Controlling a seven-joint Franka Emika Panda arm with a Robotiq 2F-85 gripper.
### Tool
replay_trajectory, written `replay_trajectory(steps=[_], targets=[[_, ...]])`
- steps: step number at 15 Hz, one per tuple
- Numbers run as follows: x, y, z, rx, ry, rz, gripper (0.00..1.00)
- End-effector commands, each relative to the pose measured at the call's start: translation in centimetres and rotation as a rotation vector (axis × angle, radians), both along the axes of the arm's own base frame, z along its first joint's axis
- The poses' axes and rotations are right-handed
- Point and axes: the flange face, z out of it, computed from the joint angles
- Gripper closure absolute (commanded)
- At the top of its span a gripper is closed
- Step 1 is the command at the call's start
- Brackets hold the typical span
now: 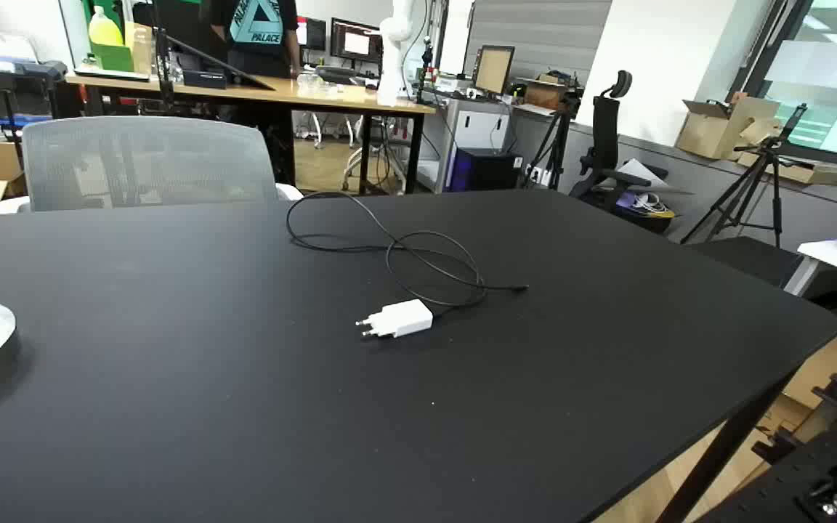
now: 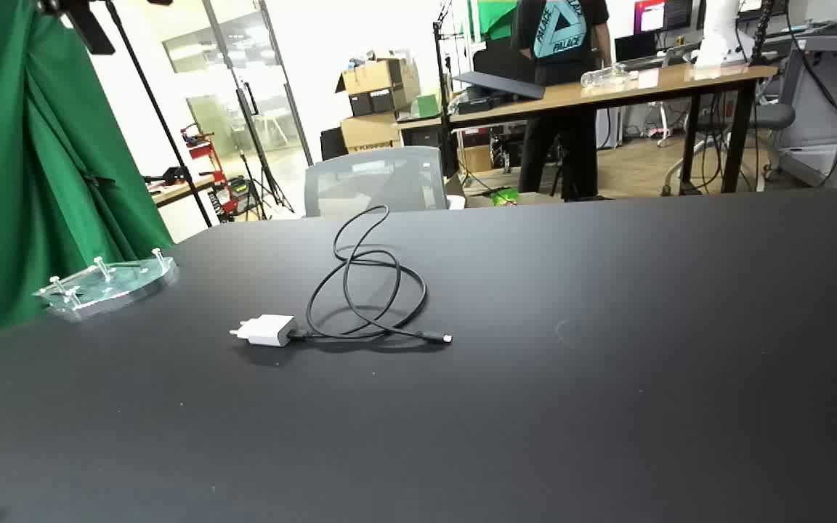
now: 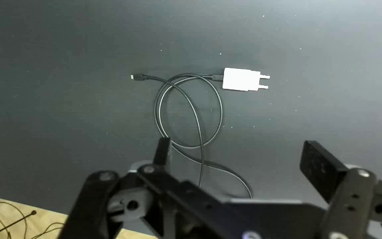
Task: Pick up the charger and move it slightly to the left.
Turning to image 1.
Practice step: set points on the black camera tripod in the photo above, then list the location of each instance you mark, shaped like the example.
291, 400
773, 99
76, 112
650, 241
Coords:
751, 185

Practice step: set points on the person in black shirt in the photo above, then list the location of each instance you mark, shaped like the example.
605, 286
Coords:
257, 34

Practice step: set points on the white cabinet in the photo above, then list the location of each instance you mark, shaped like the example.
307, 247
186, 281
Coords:
478, 124

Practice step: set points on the wooden desk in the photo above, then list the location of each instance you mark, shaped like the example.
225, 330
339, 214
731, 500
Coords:
275, 95

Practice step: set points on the black computer monitor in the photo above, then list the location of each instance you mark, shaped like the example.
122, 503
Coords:
355, 42

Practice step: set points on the black printer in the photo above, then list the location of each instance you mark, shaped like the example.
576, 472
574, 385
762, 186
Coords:
6, 84

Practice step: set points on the black picture frame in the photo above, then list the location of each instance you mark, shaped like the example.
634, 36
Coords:
493, 71

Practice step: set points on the green and yellow poster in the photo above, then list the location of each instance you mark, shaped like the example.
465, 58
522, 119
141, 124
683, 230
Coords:
102, 36

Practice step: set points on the open cardboard box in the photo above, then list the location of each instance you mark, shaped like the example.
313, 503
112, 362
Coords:
718, 128

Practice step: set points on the white upright machine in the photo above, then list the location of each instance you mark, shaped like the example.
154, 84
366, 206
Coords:
400, 47

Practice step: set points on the white wall charger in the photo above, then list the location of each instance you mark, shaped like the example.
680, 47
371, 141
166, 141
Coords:
404, 317

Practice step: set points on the grey mesh chair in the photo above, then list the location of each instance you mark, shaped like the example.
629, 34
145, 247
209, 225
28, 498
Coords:
145, 160

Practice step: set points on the black table leg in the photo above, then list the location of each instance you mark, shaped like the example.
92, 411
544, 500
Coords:
718, 453

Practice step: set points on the dark blue box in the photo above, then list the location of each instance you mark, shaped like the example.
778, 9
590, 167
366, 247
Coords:
481, 169

